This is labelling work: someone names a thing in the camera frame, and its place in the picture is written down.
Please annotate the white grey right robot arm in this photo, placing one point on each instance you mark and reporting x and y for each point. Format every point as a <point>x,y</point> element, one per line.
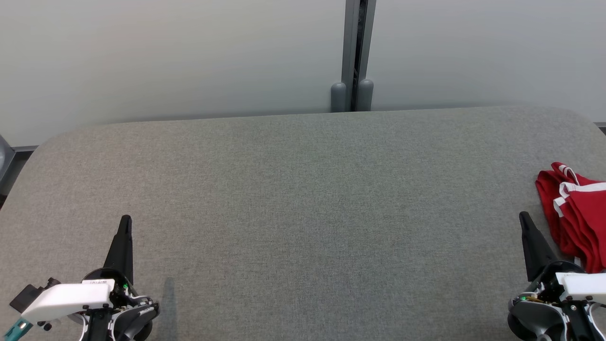
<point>535,315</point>

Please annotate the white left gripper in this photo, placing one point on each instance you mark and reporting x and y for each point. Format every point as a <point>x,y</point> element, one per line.
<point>66,298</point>

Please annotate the teal left camera connector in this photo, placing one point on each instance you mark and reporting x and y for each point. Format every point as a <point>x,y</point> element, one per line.
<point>16,329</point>

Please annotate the grey metal partition post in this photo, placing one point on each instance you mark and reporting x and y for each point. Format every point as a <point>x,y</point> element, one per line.
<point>350,38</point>

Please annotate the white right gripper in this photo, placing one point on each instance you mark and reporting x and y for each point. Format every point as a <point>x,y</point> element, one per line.
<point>582,286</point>

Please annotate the red shorts with white stripe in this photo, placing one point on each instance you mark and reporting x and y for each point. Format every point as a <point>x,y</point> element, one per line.
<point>582,222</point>

